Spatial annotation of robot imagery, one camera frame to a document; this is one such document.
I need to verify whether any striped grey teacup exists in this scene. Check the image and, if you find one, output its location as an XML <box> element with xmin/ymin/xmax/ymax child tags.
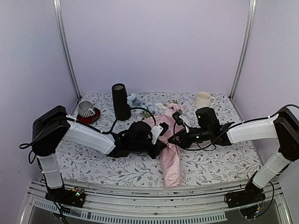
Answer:
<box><xmin>78</xmin><ymin>101</ymin><xmax>95</xmax><ymax>118</ymax></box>

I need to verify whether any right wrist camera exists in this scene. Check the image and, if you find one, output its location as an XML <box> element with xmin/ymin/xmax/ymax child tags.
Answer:
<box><xmin>172</xmin><ymin>112</ymin><xmax>190</xmax><ymax>133</ymax></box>

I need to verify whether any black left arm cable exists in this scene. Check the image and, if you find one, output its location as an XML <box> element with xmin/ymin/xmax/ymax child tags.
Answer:
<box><xmin>100</xmin><ymin>106</ymin><xmax>157</xmax><ymax>136</ymax></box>

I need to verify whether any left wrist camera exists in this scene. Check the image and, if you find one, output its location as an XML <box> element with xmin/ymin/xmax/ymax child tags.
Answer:
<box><xmin>151</xmin><ymin>122</ymin><xmax>169</xmax><ymax>145</ymax></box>

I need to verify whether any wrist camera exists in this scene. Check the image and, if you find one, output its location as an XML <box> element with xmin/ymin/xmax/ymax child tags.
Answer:
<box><xmin>151</xmin><ymin>122</ymin><xmax>169</xmax><ymax>145</ymax></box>
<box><xmin>172</xmin><ymin>112</ymin><xmax>190</xmax><ymax>133</ymax></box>

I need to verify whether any aluminium front rail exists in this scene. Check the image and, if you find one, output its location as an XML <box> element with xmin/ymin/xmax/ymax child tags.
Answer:
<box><xmin>20</xmin><ymin>179</ymin><xmax>290</xmax><ymax>224</ymax></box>

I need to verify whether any red lacquer saucer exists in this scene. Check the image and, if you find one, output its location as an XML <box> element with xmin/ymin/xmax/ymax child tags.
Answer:
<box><xmin>77</xmin><ymin>108</ymin><xmax>100</xmax><ymax>125</ymax></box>

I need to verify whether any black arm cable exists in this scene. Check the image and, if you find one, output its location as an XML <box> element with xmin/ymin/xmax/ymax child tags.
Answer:
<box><xmin>268</xmin><ymin>104</ymin><xmax>299</xmax><ymax>122</ymax></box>
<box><xmin>100</xmin><ymin>106</ymin><xmax>157</xmax><ymax>136</ymax></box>

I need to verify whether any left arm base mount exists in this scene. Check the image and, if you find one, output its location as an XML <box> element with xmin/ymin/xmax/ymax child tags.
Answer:
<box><xmin>45</xmin><ymin>185</ymin><xmax>86</xmax><ymax>208</ymax></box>

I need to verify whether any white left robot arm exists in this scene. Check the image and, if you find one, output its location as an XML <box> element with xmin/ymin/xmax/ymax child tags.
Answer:
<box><xmin>29</xmin><ymin>105</ymin><xmax>169</xmax><ymax>203</ymax></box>

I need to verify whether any aluminium frame post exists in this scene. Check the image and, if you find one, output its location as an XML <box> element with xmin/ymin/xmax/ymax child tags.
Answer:
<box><xmin>229</xmin><ymin>0</ymin><xmax>256</xmax><ymax>101</ymax></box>
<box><xmin>53</xmin><ymin>0</ymin><xmax>82</xmax><ymax>100</ymax></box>

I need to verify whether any left aluminium frame post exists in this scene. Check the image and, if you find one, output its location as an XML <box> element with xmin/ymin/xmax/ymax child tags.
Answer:
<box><xmin>53</xmin><ymin>0</ymin><xmax>82</xmax><ymax>100</ymax></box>

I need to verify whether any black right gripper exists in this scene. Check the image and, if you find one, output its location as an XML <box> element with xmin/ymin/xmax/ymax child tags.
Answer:
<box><xmin>168</xmin><ymin>127</ymin><xmax>212</xmax><ymax>149</ymax></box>

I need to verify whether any cream ceramic mug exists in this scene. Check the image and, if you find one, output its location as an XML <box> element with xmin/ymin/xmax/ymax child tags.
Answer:
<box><xmin>194</xmin><ymin>92</ymin><xmax>215</xmax><ymax>109</ymax></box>

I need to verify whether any black tapered vase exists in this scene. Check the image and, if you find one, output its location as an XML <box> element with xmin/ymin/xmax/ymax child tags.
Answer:
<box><xmin>112</xmin><ymin>84</ymin><xmax>131</xmax><ymax>121</ymax></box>

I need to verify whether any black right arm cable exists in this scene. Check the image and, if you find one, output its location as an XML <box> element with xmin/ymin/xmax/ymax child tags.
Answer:
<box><xmin>268</xmin><ymin>104</ymin><xmax>299</xmax><ymax>122</ymax></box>

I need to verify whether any pink flower bouquet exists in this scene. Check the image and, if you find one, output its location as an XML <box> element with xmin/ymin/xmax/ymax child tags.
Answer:
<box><xmin>127</xmin><ymin>93</ymin><xmax>185</xmax><ymax>188</ymax></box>

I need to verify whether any right aluminium frame post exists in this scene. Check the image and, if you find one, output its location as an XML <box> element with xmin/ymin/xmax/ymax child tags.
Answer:
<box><xmin>229</xmin><ymin>0</ymin><xmax>256</xmax><ymax>101</ymax></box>

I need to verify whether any floral patterned tablecloth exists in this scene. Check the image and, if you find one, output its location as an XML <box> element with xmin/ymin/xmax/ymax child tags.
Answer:
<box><xmin>43</xmin><ymin>92</ymin><xmax>269</xmax><ymax>187</ymax></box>

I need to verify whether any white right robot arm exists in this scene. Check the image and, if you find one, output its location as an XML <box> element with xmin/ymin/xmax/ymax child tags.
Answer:
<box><xmin>168</xmin><ymin>105</ymin><xmax>299</xmax><ymax>203</ymax></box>

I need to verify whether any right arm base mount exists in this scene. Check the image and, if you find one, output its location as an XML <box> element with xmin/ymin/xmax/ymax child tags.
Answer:
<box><xmin>224</xmin><ymin>182</ymin><xmax>266</xmax><ymax>219</ymax></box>

